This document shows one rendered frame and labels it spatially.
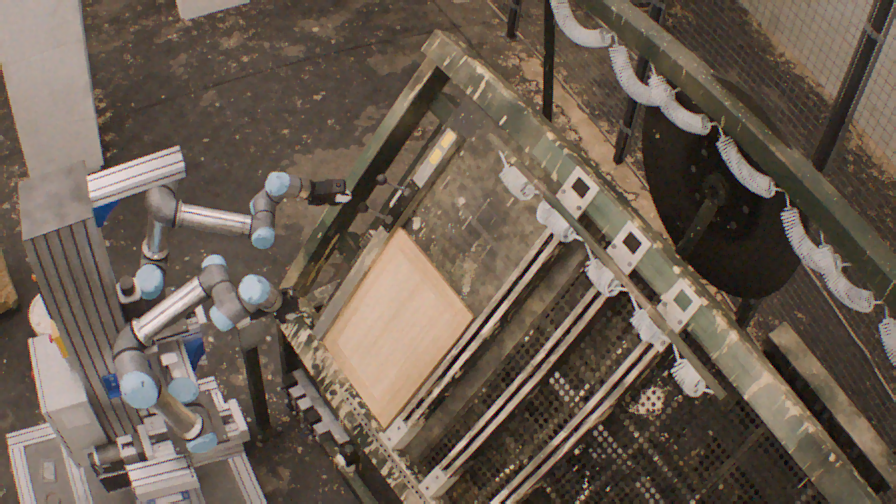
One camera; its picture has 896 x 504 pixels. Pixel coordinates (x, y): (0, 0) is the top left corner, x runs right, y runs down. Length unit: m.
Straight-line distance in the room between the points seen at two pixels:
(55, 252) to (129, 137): 3.30
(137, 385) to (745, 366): 1.68
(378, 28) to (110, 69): 2.09
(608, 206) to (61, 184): 1.60
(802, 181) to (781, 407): 0.67
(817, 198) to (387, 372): 1.66
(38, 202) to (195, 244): 2.57
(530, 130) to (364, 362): 1.06
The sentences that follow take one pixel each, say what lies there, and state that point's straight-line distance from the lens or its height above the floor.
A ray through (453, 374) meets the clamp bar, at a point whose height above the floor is 1.26.
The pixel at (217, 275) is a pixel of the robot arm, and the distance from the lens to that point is 2.40.
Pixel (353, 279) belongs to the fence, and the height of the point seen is 1.15.
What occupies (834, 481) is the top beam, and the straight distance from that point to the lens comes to 2.30.
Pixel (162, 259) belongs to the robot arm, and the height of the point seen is 1.26.
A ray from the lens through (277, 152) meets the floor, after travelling 5.33.
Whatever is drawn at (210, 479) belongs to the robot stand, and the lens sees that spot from 3.85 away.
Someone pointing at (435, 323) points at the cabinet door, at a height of 1.26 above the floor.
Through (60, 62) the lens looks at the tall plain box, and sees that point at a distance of 4.87.
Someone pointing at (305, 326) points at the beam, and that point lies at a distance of 3.39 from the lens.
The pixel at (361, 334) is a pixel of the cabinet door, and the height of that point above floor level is 1.03.
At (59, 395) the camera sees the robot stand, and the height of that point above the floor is 1.23.
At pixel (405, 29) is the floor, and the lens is 6.35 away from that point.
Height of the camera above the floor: 3.67
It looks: 49 degrees down
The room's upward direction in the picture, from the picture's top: 9 degrees clockwise
